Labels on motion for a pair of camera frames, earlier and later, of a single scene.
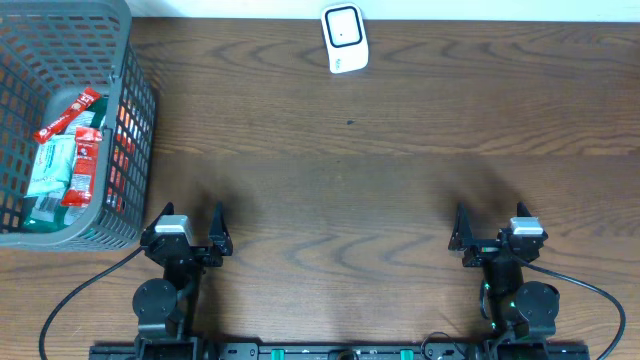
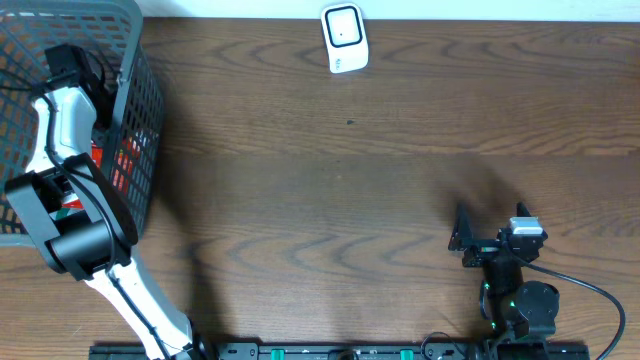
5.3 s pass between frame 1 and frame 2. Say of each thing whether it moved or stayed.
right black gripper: stayed
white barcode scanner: stayed
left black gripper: moved
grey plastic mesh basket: stayed
